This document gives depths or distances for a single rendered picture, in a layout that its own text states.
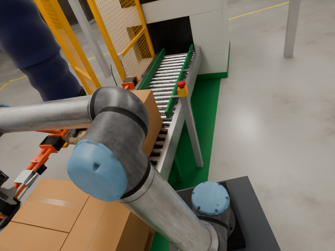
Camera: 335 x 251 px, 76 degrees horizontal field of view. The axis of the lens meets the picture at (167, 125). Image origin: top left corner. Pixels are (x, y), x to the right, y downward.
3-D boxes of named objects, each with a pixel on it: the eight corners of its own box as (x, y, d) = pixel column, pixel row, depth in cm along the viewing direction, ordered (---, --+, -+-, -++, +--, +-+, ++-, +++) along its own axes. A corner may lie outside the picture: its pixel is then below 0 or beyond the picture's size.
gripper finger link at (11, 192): (27, 192, 90) (6, 181, 86) (17, 205, 86) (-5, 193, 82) (24, 193, 92) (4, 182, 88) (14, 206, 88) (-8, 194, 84)
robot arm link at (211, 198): (231, 198, 99) (231, 179, 86) (229, 237, 88) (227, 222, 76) (199, 193, 104) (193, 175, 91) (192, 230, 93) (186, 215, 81)
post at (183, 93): (197, 162, 234) (178, 85, 170) (203, 163, 232) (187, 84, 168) (196, 167, 229) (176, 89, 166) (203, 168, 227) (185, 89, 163)
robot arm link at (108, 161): (232, 236, 86) (136, 98, 40) (229, 290, 75) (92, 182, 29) (197, 232, 93) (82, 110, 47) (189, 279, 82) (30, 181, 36)
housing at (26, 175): (29, 175, 104) (22, 169, 101) (39, 175, 102) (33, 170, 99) (19, 187, 99) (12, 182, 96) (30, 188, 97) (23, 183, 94)
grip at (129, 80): (127, 83, 150) (125, 76, 147) (138, 81, 147) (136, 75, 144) (123, 89, 144) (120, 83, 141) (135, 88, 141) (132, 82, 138)
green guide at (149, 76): (159, 54, 344) (158, 48, 338) (165, 53, 340) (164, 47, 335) (120, 119, 233) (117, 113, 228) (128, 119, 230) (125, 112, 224)
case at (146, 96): (128, 122, 226) (112, 91, 201) (163, 122, 212) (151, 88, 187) (101, 169, 185) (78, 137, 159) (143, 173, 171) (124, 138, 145)
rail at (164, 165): (199, 58, 332) (197, 46, 320) (202, 57, 331) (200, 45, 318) (159, 189, 173) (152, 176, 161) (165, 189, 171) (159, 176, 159)
